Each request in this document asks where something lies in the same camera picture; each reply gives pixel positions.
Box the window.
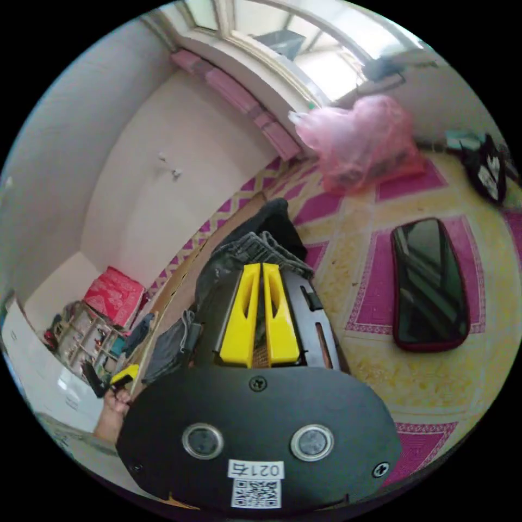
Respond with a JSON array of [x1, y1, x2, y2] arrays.
[[153, 0, 427, 105]]

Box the person's left hand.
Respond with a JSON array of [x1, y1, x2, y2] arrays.
[[93, 387, 132, 444]]

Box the red patterned carton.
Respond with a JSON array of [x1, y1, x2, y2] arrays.
[[83, 266, 146, 330]]

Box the black bag with white print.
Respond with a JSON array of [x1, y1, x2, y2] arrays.
[[459, 133, 509, 206]]

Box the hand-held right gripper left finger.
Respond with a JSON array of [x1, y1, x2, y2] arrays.
[[219, 263, 262, 368]]

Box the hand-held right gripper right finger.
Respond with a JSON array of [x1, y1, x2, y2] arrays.
[[262, 263, 306, 366]]

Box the pink plastic bag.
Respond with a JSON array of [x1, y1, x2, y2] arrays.
[[288, 95, 430, 197]]

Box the black phone in red case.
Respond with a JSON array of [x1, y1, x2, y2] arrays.
[[390, 217, 471, 353]]

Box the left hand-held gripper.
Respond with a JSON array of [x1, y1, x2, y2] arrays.
[[81, 362, 141, 399]]

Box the black garment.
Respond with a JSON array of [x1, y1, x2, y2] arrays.
[[244, 197, 307, 263]]

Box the pink cushion row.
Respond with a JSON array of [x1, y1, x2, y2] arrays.
[[170, 48, 303, 161]]

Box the white gray jeans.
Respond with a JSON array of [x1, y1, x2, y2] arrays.
[[141, 230, 315, 385]]

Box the white shelf with items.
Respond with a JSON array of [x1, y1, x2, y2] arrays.
[[43, 301, 128, 378]]

